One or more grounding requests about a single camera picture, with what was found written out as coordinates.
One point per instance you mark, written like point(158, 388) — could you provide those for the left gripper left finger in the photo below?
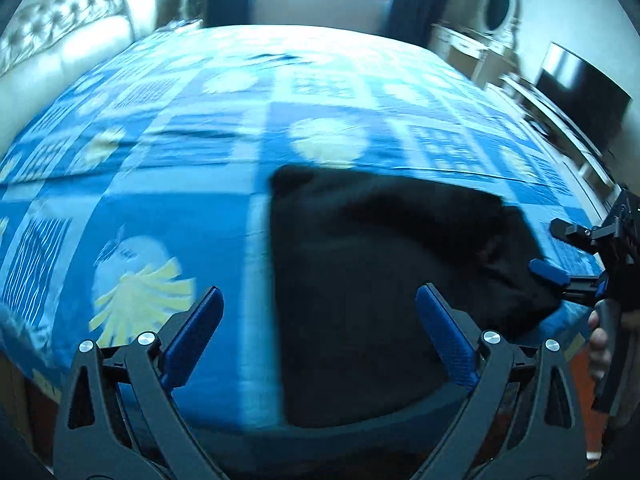
point(93, 437)

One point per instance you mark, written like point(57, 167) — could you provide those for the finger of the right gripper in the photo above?
point(577, 289)
point(577, 236)

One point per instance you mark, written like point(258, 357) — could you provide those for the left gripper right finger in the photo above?
point(520, 418)

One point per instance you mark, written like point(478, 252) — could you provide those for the black pants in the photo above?
point(350, 249)

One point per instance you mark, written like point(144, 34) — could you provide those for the right hand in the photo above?
point(600, 357)

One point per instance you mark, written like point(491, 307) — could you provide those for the black flat television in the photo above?
point(585, 95)

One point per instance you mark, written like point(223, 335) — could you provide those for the white tv stand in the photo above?
point(563, 134)

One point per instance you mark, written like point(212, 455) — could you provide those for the white dressing table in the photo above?
point(480, 58)

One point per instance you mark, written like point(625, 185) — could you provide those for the blue patterned bed sheet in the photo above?
point(146, 182)

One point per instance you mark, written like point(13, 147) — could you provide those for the oval vanity mirror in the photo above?
point(495, 18)

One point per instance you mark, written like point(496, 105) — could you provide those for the cream leather headboard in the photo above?
point(49, 44)

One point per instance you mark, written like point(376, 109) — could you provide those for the white desk fan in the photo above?
point(189, 10)

